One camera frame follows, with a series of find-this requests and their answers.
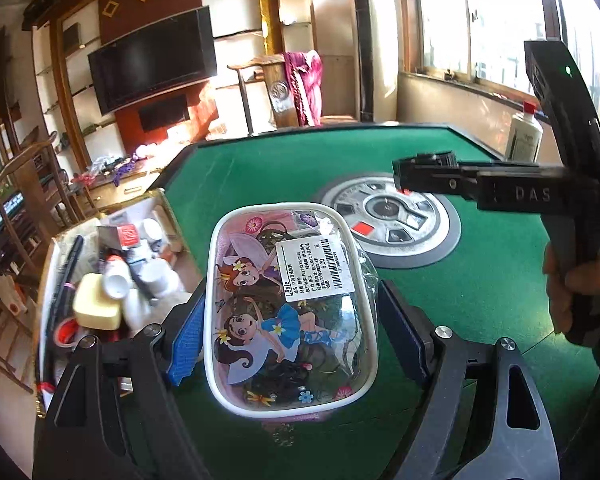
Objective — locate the magenta cloth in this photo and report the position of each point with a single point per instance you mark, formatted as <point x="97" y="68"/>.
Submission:
<point x="305" y="80"/>

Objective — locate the plain white bottle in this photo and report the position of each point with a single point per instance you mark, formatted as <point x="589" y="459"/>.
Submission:
<point x="135" y="310"/>

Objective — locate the white liquor bottle red cap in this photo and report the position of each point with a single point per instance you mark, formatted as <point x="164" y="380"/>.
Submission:
<point x="525" y="132"/>

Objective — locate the black electric fireplace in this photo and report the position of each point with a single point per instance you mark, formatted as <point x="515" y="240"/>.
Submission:
<point x="164" y="114"/>

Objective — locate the black speaker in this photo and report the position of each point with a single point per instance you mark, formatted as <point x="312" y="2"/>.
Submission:
<point x="45" y="2"/>

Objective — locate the white bottle green label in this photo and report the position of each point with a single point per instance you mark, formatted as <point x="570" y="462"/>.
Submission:
<point x="152" y="232"/>

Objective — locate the black flat television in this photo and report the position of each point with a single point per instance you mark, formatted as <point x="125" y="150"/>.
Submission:
<point x="152" y="57"/>

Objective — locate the wooden wall shelf unit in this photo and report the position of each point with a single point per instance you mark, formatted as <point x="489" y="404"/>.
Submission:
<point x="235" y="15"/>

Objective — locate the white standing air conditioner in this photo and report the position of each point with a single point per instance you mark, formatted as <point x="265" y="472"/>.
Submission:
<point x="375" y="45"/>

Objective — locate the white bottle red label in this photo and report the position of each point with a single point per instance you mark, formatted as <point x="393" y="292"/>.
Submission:
<point x="117" y="280"/>

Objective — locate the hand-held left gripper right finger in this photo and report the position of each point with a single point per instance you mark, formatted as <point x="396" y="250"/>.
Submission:
<point x="402" y="330"/>

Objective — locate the purple plastic trinkets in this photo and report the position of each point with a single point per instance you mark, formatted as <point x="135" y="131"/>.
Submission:
<point x="120" y="165"/>

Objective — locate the green gold cardboard tray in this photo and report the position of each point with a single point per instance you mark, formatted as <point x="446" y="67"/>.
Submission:
<point x="47" y="310"/>

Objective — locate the dark wooden armchair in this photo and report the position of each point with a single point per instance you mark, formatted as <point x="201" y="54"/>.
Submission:
<point x="30" y="180"/>

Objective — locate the grey box red label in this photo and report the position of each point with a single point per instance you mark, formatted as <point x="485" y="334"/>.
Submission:
<point x="122" y="236"/>

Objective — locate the white orange bag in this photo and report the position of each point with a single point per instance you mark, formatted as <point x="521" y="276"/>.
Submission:
<point x="12" y="300"/>

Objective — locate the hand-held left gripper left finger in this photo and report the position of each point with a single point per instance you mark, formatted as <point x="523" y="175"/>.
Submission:
<point x="187" y="340"/>

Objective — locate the dark mahjong table with tiles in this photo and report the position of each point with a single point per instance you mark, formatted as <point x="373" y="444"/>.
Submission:
<point x="2" y="215"/>

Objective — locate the large wooden frame window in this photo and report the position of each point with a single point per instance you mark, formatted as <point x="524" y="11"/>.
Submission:
<point x="490" y="15"/>

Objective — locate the wooden chair with medallion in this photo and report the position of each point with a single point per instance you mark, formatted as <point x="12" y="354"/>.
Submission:
<point x="280" y="95"/>

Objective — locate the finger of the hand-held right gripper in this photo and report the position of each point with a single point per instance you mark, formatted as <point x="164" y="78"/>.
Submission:
<point x="435" y="157"/>
<point x="425" y="177"/>

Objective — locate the person's right hand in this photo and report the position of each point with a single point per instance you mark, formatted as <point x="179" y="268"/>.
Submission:
<point x="557" y="295"/>

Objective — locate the yellow soap block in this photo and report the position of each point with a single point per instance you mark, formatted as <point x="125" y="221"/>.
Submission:
<point x="97" y="305"/>

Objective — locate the clear cartoon print pouch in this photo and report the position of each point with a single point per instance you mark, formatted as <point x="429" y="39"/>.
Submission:
<point x="290" y="320"/>

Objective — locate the low wooden cabinet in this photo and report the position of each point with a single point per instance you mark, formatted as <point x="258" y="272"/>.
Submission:
<point x="130" y="187"/>

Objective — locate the large white pill bottle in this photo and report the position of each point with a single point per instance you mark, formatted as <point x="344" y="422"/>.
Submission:
<point x="157" y="276"/>

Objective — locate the long black marker red cap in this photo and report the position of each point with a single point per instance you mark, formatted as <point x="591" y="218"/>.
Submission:
<point x="67" y="272"/>

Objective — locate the round grey table hub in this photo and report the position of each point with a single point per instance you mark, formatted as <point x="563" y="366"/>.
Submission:
<point x="390" y="210"/>

